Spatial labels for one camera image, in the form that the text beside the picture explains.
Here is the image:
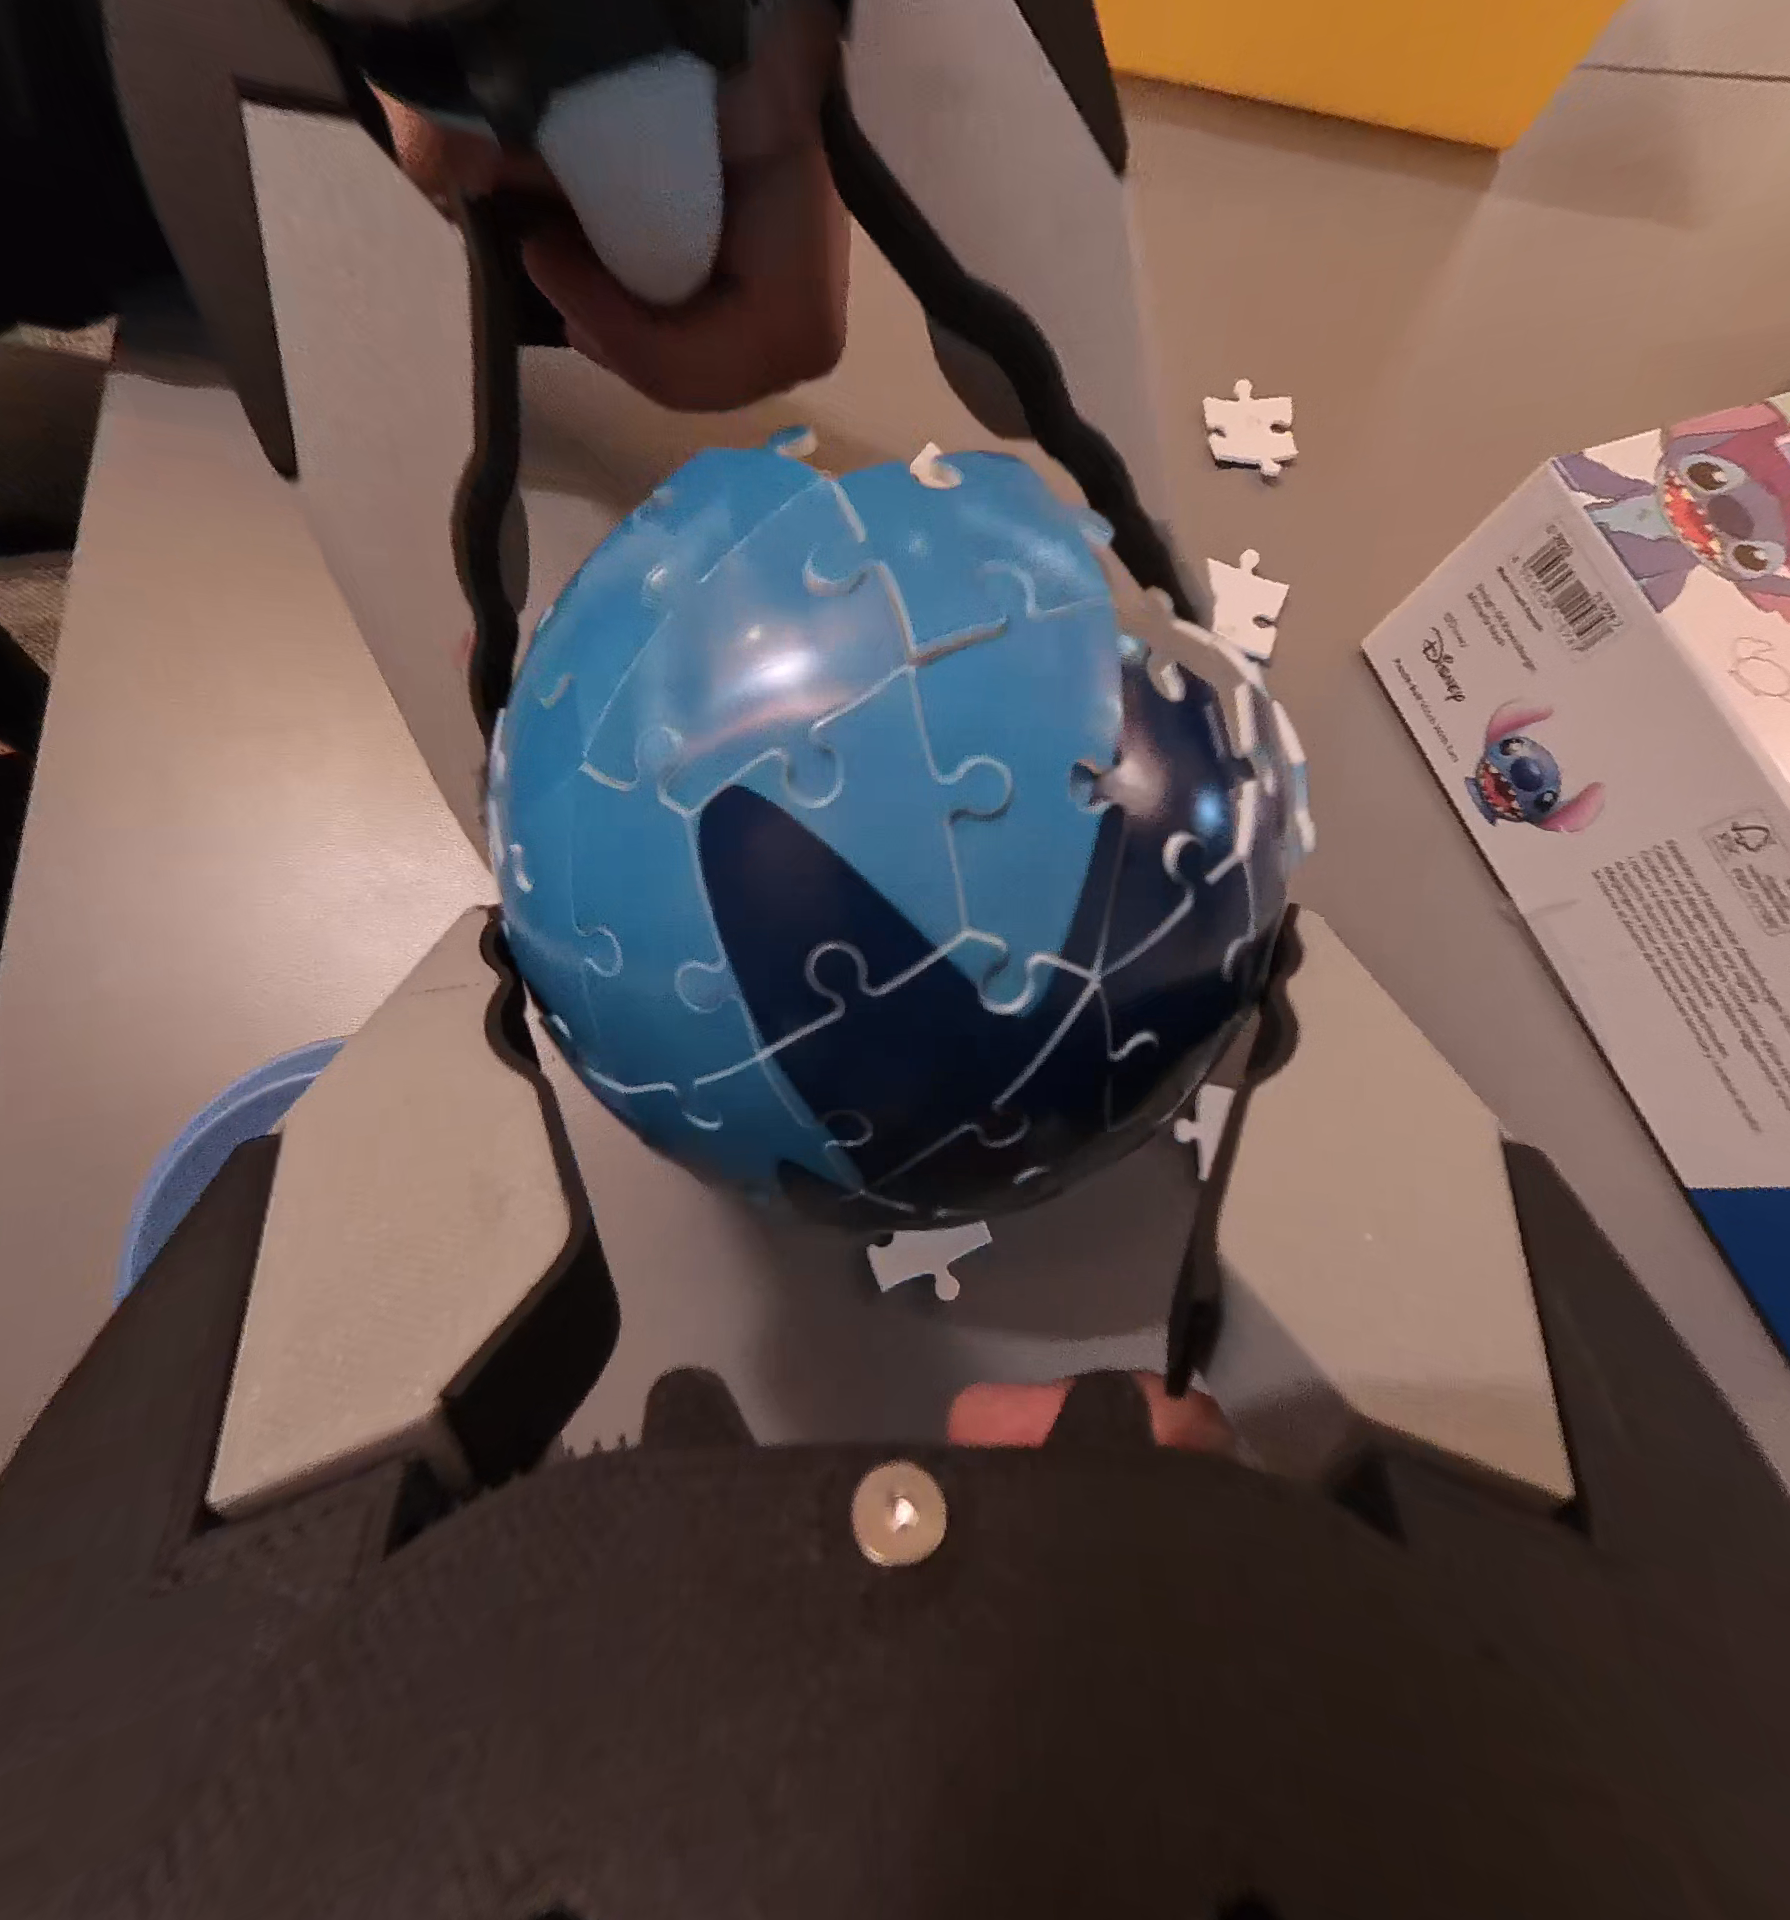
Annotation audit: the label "blue round ball stand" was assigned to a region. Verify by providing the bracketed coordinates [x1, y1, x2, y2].
[113, 1037, 348, 1310]

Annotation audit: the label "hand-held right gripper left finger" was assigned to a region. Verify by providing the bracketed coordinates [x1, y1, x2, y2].
[203, 908, 622, 1521]

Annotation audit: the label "person's right hand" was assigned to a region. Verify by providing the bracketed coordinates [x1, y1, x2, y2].
[947, 1376, 1236, 1455]

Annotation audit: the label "person's black clothed torso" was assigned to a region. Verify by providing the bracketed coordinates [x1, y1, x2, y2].
[0, 0, 139, 1309]

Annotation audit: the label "yellow stacked plastic bins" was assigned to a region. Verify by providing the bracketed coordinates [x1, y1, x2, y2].
[1097, 0, 1632, 154]

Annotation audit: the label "person's left hand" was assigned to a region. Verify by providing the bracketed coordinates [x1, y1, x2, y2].
[521, 89, 857, 414]

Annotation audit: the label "blue puzzle ball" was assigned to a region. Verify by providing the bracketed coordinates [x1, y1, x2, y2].
[482, 428, 1319, 1235]

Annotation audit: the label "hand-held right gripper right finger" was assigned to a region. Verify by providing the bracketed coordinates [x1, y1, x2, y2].
[1165, 908, 1581, 1507]

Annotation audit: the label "white cartoon print puzzle box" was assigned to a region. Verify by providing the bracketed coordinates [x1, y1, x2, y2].
[1362, 368, 1790, 1400]

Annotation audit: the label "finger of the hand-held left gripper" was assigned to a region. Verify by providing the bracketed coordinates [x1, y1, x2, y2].
[238, 98, 527, 754]
[820, 0, 1201, 636]

